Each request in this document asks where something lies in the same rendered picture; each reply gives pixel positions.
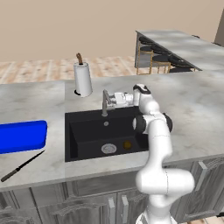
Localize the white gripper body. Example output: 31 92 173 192
113 92 128 107

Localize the grey metal sink faucet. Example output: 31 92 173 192
101 89 116 118

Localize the small brown round produce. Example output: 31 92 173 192
122 140 132 151

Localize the black kitchen sink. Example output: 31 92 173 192
64 105 151 163

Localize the silver sink drain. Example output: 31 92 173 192
101 143 118 155

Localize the grey panel under sink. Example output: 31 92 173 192
66 171 146 196

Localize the white paper towel roll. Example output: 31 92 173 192
73 52 94 98

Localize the black stool with gold legs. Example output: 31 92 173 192
168 57 197 74
151 47 172 74
137 36 155 75

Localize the grey marble island counter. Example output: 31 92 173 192
134 29 224 74

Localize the grey cupboard door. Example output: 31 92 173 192
170 157 224 224
30 183 116 224
0 189 42 224
115 188 151 224

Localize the black kitchen knife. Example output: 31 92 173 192
0 150 46 184

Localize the silver cupboard handle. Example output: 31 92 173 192
108 197 116 224
121 194 130 224
194 161 209 193

